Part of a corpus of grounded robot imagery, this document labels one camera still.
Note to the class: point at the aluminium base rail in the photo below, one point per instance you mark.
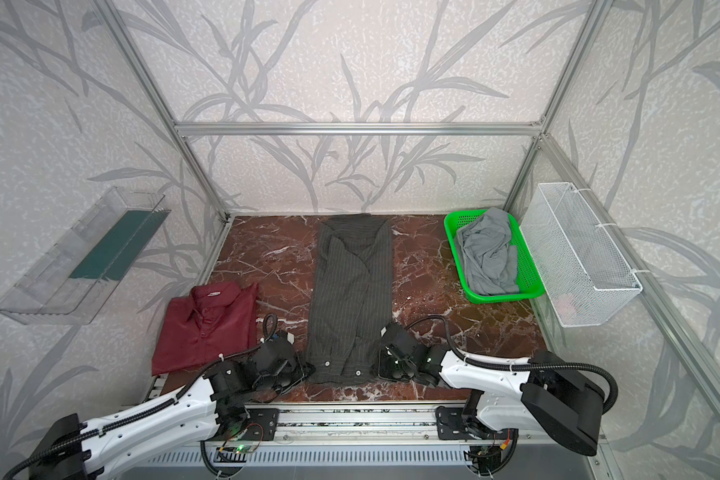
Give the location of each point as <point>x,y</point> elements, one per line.
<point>348,426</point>

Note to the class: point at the green plastic basket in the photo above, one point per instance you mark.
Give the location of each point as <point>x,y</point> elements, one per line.
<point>528,278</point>

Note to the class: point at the aluminium cage frame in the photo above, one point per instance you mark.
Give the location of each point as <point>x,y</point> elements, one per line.
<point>696,360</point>

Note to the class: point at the maroon folded shirt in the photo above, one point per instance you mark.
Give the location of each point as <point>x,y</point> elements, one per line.
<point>212,320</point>

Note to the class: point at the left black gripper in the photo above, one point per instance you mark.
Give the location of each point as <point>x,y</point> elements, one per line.
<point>285,365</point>

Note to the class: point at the light grey shirt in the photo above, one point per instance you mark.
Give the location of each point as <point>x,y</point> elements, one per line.
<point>488,259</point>

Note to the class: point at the white wire wall basket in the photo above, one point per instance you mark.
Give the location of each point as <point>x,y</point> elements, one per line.
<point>586,277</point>

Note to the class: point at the dark grey striped shirt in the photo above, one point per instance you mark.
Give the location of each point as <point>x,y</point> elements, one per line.
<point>352,298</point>

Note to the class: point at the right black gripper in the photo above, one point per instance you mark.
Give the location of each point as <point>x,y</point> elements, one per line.
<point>400,358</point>

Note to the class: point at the clear plastic wall bin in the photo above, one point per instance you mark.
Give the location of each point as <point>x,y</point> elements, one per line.
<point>71,282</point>

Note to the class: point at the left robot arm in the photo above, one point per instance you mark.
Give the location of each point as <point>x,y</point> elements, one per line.
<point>60,454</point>

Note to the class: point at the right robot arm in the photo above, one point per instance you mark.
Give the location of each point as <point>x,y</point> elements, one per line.
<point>566,400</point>

